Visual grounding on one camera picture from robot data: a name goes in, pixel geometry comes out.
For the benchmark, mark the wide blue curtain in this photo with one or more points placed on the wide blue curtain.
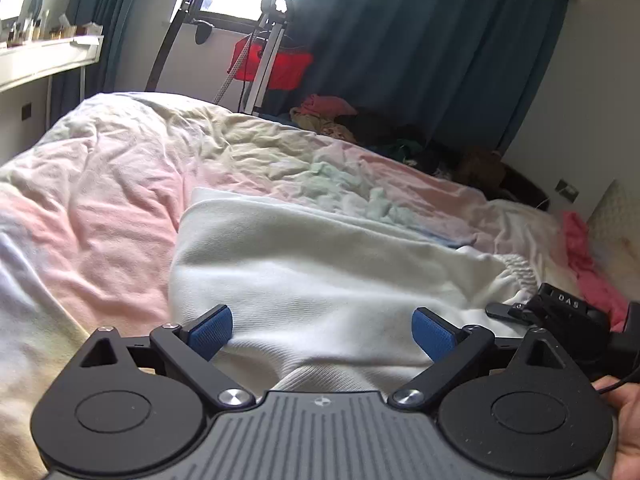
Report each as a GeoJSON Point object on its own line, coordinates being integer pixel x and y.
{"type": "Point", "coordinates": [425, 40]}

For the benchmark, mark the black round device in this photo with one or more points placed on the black round device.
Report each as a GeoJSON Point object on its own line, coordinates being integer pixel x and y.
{"type": "Point", "coordinates": [202, 31]}

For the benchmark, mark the red cloth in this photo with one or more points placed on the red cloth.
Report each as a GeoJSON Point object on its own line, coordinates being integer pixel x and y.
{"type": "Point", "coordinates": [287, 67]}

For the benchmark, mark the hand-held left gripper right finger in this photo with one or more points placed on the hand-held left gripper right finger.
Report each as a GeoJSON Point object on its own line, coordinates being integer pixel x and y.
{"type": "Point", "coordinates": [435, 335]}

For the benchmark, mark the white garment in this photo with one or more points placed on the white garment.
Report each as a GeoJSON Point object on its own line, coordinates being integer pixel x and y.
{"type": "Point", "coordinates": [320, 280]}

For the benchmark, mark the beige garment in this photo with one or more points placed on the beige garment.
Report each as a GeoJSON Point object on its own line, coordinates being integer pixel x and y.
{"type": "Point", "coordinates": [320, 127]}

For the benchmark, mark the pink garment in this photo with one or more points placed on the pink garment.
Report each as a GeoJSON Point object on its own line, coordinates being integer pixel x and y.
{"type": "Point", "coordinates": [325, 105]}

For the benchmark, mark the black curved stand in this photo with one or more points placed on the black curved stand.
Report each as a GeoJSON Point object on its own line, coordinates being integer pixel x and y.
{"type": "Point", "coordinates": [172, 30]}

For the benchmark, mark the white wall shelf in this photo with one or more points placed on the white wall shelf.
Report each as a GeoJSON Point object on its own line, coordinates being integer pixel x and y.
{"type": "Point", "coordinates": [40, 60]}

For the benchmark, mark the cream pillow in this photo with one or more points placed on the cream pillow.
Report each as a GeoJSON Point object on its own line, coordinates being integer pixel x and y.
{"type": "Point", "coordinates": [615, 225]}

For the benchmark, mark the black garment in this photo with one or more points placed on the black garment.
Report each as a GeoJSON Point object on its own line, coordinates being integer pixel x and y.
{"type": "Point", "coordinates": [380, 130]}

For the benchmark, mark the grey wall socket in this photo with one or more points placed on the grey wall socket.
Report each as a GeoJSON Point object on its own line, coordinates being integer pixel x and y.
{"type": "Point", "coordinates": [567, 189]}

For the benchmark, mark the person's right hand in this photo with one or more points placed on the person's right hand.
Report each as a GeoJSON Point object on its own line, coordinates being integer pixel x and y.
{"type": "Point", "coordinates": [627, 425]}

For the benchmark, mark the green garment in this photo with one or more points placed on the green garment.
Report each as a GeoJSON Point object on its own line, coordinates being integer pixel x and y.
{"type": "Point", "coordinates": [402, 150]}

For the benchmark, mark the pink and white bed blanket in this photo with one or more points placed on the pink and white bed blanket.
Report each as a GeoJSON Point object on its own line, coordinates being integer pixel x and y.
{"type": "Point", "coordinates": [100, 175]}

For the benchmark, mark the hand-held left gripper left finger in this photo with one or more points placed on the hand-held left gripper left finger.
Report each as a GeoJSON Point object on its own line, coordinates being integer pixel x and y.
{"type": "Point", "coordinates": [210, 332]}

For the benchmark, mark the dark wall socket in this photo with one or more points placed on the dark wall socket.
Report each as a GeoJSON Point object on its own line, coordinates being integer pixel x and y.
{"type": "Point", "coordinates": [26, 111]}

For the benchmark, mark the pink crumpled cloth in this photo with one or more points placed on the pink crumpled cloth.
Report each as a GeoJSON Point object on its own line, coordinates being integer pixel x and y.
{"type": "Point", "coordinates": [582, 255]}

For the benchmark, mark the brown bag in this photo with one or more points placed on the brown bag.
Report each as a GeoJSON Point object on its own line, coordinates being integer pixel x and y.
{"type": "Point", "coordinates": [482, 170]}

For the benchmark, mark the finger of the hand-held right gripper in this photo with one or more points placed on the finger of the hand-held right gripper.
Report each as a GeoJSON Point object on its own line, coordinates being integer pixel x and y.
{"type": "Point", "coordinates": [505, 311]}

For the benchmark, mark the row of small bottles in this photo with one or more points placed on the row of small bottles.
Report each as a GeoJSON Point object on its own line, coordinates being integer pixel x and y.
{"type": "Point", "coordinates": [45, 30]}

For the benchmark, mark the narrow blue curtain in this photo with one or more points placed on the narrow blue curtain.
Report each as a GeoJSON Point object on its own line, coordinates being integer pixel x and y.
{"type": "Point", "coordinates": [115, 25]}

